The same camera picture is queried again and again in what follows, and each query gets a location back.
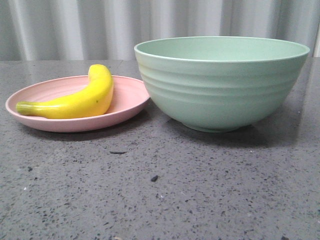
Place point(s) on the yellow banana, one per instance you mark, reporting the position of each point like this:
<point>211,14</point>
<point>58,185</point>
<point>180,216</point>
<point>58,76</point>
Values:
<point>94,100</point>

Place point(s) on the pink plate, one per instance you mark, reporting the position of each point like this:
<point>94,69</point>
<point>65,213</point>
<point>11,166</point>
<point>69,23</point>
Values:
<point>129,98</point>

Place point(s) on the green ribbed bowl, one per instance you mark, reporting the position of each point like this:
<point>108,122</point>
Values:
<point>219,83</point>

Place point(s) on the grey corrugated curtain backdrop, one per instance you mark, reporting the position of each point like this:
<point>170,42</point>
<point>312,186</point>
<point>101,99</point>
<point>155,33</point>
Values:
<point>109,29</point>

